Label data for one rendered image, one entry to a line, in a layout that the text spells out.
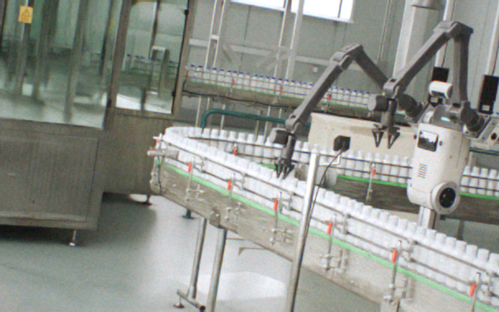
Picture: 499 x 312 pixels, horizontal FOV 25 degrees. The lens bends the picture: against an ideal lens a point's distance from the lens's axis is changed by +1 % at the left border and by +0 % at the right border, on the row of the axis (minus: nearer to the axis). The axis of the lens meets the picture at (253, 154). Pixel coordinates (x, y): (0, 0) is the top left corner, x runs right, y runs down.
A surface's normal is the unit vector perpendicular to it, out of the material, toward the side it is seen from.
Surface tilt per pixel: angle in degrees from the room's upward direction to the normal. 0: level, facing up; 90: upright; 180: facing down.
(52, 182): 90
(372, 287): 90
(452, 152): 90
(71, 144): 90
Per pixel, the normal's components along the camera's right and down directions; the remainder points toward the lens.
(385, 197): 0.18, 0.14
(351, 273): -0.86, -0.09
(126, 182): 0.48, 0.17
